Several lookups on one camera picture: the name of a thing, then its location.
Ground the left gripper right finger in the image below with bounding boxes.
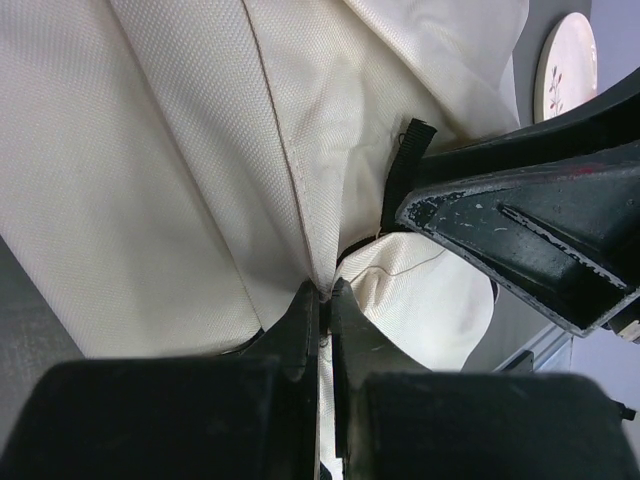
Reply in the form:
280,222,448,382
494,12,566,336
329,280,639,479

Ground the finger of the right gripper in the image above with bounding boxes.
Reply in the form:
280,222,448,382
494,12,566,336
417,71,639,188
396,141,639,336

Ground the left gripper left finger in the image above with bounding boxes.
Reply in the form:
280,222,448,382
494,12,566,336
1,283,320,479

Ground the cream canvas backpack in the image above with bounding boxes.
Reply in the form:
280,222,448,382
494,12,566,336
0,0,531,466

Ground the pink cream plate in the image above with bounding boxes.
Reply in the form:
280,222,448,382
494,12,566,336
533,12,598,123

